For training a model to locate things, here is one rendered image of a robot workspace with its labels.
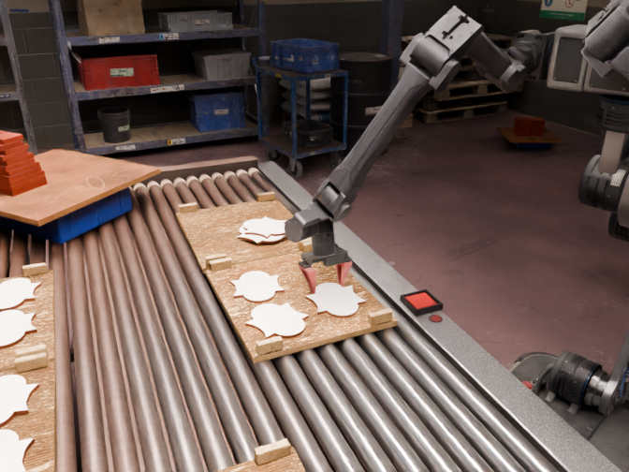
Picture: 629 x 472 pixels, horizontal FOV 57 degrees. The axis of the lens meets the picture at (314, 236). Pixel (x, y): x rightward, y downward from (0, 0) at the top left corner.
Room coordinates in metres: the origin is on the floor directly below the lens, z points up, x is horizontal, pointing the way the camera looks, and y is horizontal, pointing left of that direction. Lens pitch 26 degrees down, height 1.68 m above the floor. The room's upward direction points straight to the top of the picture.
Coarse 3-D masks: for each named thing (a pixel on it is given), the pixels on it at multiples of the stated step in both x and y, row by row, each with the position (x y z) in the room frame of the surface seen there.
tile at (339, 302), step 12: (324, 288) 1.23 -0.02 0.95; (336, 288) 1.23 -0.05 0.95; (348, 288) 1.23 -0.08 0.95; (312, 300) 1.19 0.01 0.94; (324, 300) 1.18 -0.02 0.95; (336, 300) 1.18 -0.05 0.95; (348, 300) 1.18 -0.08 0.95; (360, 300) 1.18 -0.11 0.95; (324, 312) 1.14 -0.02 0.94; (336, 312) 1.13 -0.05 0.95; (348, 312) 1.13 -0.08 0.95
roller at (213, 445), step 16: (144, 240) 1.56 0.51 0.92; (144, 256) 1.47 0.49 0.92; (160, 272) 1.38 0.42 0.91; (160, 288) 1.28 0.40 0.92; (160, 304) 1.21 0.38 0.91; (176, 320) 1.14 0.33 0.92; (176, 336) 1.07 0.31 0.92; (176, 352) 1.02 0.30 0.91; (192, 352) 1.03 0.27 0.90; (192, 368) 0.96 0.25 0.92; (192, 384) 0.91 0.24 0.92; (192, 400) 0.87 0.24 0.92; (208, 400) 0.87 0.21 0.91; (192, 416) 0.84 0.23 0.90; (208, 416) 0.82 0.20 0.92; (208, 432) 0.78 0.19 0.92; (208, 448) 0.75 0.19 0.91; (224, 448) 0.75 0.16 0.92; (208, 464) 0.72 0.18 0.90; (224, 464) 0.71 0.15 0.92
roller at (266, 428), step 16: (160, 192) 1.97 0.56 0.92; (160, 208) 1.82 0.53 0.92; (176, 224) 1.69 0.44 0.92; (176, 240) 1.57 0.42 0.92; (192, 256) 1.47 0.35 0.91; (192, 272) 1.37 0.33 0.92; (192, 288) 1.31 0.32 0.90; (208, 288) 1.29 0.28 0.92; (208, 304) 1.20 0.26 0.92; (208, 320) 1.15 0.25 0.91; (224, 320) 1.14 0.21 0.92; (224, 336) 1.07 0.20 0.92; (224, 352) 1.02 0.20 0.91; (240, 352) 1.02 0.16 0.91; (240, 368) 0.96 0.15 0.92; (240, 384) 0.92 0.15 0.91; (256, 384) 0.92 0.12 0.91; (256, 400) 0.86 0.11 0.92; (256, 416) 0.82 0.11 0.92; (272, 416) 0.83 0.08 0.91; (256, 432) 0.80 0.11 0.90; (272, 432) 0.78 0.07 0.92
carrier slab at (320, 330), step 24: (240, 264) 1.38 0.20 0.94; (264, 264) 1.38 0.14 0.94; (288, 264) 1.38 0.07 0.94; (216, 288) 1.25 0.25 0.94; (288, 288) 1.25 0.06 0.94; (360, 288) 1.25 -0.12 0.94; (240, 312) 1.15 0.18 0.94; (312, 312) 1.15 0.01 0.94; (360, 312) 1.15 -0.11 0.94; (240, 336) 1.06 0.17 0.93; (264, 336) 1.05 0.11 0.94; (312, 336) 1.05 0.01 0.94; (336, 336) 1.05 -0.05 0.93; (264, 360) 0.98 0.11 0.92
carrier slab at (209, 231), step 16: (208, 208) 1.77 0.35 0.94; (224, 208) 1.77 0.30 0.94; (240, 208) 1.77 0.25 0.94; (256, 208) 1.77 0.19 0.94; (272, 208) 1.77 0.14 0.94; (192, 224) 1.65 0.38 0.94; (208, 224) 1.65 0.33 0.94; (224, 224) 1.65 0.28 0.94; (240, 224) 1.65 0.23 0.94; (192, 240) 1.53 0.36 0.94; (208, 240) 1.53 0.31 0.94; (224, 240) 1.53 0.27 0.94; (240, 240) 1.53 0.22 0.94; (288, 240) 1.53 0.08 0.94; (240, 256) 1.43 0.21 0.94; (256, 256) 1.43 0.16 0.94; (272, 256) 1.43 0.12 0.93
